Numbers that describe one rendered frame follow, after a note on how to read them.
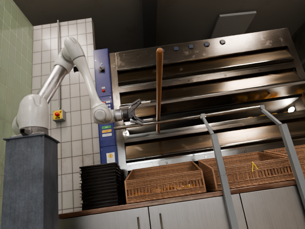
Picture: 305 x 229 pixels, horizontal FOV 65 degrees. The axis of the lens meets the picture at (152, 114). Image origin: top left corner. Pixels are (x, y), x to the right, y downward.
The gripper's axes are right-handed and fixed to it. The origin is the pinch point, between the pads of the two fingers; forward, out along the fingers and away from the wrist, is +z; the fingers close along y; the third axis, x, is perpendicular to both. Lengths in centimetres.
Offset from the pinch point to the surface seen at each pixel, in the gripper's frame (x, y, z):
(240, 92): -39, -19, 85
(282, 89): -43, -18, 126
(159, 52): 78, 2, 6
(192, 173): -5, 48, 23
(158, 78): 54, 2, 6
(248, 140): -52, 24, 86
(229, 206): 6, 72, 40
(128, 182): -6, 48, -22
